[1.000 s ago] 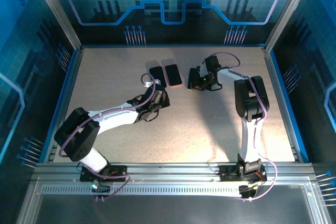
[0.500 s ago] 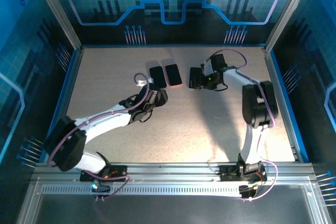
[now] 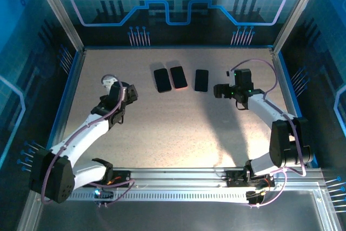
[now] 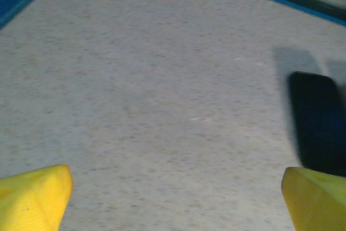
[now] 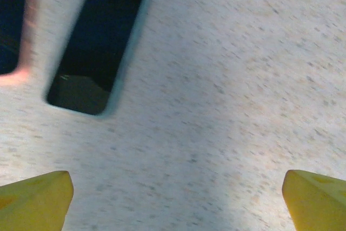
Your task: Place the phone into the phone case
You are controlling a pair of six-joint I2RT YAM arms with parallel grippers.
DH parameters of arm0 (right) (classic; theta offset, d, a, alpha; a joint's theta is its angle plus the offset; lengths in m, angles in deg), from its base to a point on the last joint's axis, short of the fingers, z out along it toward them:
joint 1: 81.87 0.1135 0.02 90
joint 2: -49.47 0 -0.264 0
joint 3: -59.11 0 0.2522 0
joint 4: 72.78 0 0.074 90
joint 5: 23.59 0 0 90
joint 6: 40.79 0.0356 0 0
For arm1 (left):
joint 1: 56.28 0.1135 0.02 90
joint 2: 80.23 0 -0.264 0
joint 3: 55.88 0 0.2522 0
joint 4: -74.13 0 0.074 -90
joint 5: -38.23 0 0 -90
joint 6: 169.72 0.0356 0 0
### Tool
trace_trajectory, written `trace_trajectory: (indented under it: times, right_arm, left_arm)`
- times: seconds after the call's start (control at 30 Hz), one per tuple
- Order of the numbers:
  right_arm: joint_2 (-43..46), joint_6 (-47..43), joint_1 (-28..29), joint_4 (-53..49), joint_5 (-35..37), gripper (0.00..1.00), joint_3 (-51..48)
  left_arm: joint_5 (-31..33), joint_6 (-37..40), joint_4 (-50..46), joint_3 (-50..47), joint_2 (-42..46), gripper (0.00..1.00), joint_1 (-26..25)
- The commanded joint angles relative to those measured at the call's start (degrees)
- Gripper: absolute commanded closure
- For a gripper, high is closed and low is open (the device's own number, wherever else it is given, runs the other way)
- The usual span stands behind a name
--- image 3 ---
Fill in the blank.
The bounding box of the black smartphone with pink rim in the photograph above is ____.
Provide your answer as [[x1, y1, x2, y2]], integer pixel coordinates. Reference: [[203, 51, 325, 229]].
[[194, 69, 209, 93]]

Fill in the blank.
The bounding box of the black smartphone with blue rim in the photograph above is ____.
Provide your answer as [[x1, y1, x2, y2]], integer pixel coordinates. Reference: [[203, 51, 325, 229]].
[[153, 68, 172, 94]]

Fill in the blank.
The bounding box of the steel sheet plate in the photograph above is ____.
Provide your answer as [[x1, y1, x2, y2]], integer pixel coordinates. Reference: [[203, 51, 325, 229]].
[[34, 201, 327, 231]]

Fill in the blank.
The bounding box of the aluminium side rail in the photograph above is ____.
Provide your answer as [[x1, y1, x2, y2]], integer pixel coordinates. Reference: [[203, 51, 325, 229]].
[[51, 48, 88, 150], [271, 49, 300, 120]]

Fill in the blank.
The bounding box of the thin aluminium cross rail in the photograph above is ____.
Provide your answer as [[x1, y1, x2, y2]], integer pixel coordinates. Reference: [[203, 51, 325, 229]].
[[83, 45, 274, 51]]

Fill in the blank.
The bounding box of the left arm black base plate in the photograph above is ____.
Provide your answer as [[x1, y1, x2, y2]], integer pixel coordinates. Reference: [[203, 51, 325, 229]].
[[82, 169, 132, 188]]

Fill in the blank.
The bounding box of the left arm orange wire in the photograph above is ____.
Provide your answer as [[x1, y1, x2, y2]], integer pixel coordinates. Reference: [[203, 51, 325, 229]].
[[106, 176, 123, 186]]

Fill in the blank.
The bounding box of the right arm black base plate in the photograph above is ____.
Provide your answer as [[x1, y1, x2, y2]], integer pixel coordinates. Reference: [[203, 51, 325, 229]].
[[225, 169, 276, 188]]

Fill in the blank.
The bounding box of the aluminium frame post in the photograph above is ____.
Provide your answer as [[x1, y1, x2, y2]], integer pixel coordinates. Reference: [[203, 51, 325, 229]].
[[271, 0, 327, 55], [29, 0, 88, 55]]

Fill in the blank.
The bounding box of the wide aluminium mounting rail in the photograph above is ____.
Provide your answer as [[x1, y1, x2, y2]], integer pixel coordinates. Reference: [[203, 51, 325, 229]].
[[72, 167, 325, 188]]

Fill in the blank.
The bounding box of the slotted metal cable duct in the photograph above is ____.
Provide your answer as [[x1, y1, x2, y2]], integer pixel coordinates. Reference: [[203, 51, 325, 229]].
[[67, 192, 317, 202]]

